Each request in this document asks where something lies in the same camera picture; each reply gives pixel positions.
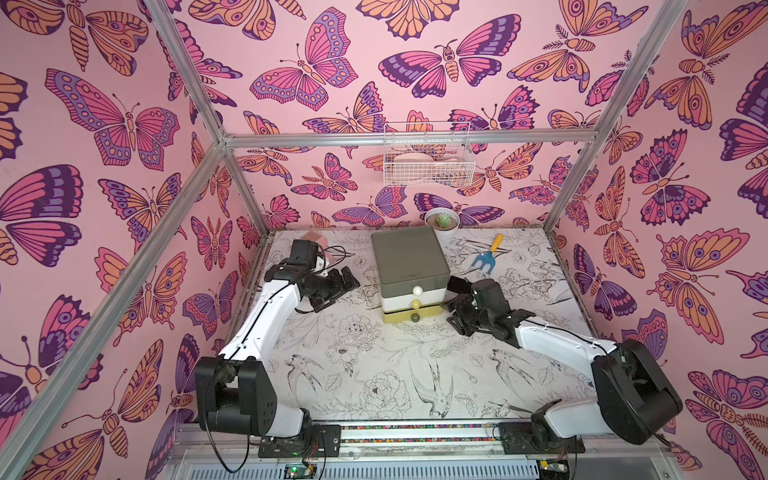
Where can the blue yellow garden fork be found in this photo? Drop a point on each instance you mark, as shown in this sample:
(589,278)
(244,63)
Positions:
(485,261)

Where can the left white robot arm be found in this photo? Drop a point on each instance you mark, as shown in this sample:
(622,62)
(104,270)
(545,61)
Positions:
(233,389)

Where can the potted cactus white pot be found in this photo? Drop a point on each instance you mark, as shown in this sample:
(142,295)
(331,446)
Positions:
(442,220)

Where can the aluminium frame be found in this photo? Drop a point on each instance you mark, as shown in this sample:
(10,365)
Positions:
(99,141)

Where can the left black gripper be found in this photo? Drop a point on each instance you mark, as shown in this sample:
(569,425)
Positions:
(337,287)

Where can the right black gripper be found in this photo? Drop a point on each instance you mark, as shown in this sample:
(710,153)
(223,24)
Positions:
(466,309)

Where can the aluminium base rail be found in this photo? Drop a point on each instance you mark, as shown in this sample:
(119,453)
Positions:
(453,449)

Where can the white wire basket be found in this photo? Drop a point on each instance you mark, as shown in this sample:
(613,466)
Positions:
(427,158)

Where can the black brooch box near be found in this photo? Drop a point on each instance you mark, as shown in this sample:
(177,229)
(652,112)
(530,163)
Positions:
(459,286)

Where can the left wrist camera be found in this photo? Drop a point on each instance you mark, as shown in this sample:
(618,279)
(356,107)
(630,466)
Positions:
(321,261)

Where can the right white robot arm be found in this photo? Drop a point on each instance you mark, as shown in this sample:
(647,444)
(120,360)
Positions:
(633,398)

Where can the green drawer cabinet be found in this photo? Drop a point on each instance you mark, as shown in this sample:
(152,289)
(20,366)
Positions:
(412,273)

